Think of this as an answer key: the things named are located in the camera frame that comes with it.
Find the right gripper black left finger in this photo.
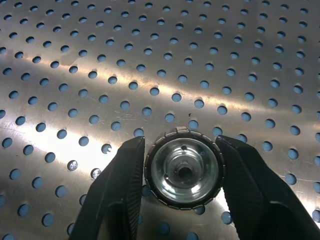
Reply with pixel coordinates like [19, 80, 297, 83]
[67, 135, 146, 240]

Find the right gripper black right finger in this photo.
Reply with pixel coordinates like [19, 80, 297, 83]
[214, 134, 320, 240]

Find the perforated metal tray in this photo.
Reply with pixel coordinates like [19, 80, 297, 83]
[0, 0, 320, 240]

